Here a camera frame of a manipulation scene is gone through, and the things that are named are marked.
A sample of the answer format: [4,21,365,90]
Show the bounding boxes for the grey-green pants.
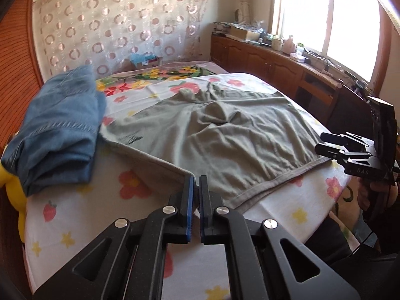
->
[100,84,325,210]

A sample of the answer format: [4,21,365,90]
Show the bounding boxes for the folded blue jeans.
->
[1,65,106,197]

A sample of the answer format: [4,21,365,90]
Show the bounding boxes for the pink plastic bottle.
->
[281,35,296,55]

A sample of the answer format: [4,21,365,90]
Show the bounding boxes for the yellow plush toy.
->
[0,164,27,243]

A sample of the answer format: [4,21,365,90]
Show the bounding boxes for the cardboard box on sideboard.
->
[229,26,260,41]

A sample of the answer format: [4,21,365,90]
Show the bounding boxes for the sheer circle-pattern curtain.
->
[32,0,208,79]

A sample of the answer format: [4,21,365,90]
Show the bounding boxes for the cardboard box with blue cloth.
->
[129,53,162,70]

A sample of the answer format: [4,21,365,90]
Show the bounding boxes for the wooden louvered wardrobe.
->
[1,0,44,149]

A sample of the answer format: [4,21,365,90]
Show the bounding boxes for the window with wooden frame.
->
[271,0,391,94]

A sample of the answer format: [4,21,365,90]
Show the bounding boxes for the pink floral bed sheet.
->
[95,61,228,86]

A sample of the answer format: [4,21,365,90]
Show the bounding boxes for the wooden sideboard cabinet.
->
[210,34,340,127]

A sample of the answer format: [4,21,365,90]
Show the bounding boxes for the white floral strawberry blanket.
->
[24,73,350,291]

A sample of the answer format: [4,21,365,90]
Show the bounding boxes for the person's right hand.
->
[357,178,392,211]

